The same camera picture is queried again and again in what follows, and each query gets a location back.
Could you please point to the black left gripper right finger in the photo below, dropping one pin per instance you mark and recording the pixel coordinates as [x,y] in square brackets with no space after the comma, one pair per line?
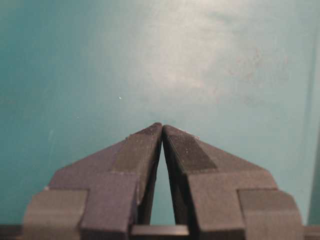
[223,197]

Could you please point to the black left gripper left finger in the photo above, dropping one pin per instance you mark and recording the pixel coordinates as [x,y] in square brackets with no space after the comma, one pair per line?
[101,196]

